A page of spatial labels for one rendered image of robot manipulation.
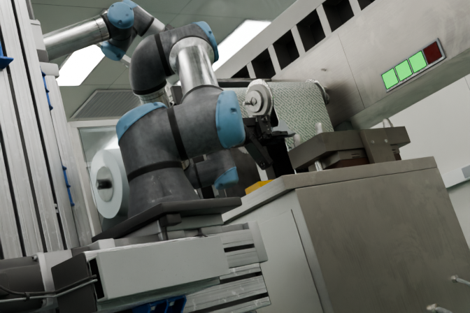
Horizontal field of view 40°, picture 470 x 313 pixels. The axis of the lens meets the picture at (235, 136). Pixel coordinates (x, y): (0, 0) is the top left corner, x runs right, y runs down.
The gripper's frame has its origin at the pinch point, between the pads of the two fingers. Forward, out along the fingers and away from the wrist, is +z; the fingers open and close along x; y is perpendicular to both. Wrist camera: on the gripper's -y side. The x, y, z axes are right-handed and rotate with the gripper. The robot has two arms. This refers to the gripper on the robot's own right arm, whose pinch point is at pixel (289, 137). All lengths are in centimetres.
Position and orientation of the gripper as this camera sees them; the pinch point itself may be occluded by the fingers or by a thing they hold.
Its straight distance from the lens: 213.1
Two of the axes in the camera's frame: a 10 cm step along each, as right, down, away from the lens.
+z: 7.9, -0.6, 6.2
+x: -5.5, 3.8, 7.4
